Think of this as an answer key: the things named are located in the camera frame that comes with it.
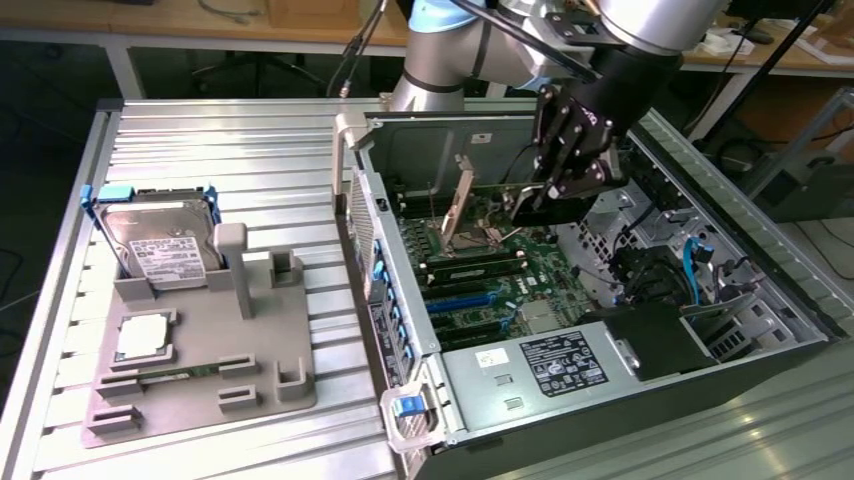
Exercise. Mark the black plastic air shroud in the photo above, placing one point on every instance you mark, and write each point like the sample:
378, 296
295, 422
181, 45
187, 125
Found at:
648, 345

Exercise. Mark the blue case latch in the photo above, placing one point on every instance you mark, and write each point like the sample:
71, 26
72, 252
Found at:
409, 405

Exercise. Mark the open metal socket cover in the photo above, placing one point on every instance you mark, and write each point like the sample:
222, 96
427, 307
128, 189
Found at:
503, 220

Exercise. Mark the green Dell motherboard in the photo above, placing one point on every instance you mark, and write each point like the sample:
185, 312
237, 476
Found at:
534, 285

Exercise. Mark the brown cardboard box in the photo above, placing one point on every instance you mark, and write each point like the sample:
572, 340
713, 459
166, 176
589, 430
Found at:
314, 12

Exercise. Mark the black chair base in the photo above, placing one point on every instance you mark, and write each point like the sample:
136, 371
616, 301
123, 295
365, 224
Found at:
261, 65

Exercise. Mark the hard disk in blue carrier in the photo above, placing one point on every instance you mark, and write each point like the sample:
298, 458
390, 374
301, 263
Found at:
161, 250

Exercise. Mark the metal disk bay cage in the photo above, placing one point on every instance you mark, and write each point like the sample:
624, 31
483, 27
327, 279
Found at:
621, 220

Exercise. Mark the silver chipset heatsink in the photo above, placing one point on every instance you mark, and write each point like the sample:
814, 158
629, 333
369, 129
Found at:
542, 317

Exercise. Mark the black slanted pole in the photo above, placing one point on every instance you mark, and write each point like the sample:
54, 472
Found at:
781, 55

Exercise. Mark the open Dell PC case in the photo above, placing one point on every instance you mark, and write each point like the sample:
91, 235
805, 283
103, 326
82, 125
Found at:
601, 425

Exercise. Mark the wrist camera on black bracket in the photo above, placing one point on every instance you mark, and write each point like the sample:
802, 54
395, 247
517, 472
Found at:
577, 30

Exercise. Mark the CPU socket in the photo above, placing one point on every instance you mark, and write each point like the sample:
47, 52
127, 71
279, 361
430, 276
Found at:
470, 242

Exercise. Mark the silver CPU chip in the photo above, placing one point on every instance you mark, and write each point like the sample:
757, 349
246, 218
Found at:
142, 337

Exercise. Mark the wooden desk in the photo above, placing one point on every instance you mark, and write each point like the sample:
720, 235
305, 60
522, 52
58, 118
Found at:
167, 22

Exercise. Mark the Nvidia graphics card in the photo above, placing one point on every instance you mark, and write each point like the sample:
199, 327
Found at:
554, 212

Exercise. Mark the blue expansion slot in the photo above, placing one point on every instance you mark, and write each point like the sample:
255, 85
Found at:
461, 302

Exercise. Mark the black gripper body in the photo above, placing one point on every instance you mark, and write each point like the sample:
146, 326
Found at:
634, 90

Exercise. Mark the black installed RAM module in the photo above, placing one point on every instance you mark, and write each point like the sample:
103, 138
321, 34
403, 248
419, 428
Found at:
467, 272

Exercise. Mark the grey parts rack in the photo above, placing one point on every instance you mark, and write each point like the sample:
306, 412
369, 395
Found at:
201, 405

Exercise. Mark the green RAM stick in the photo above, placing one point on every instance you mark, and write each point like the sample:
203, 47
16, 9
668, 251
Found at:
187, 372

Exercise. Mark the grey power supply unit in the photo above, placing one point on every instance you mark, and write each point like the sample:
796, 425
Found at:
481, 395

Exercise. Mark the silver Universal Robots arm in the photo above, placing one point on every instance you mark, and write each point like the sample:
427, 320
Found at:
441, 50

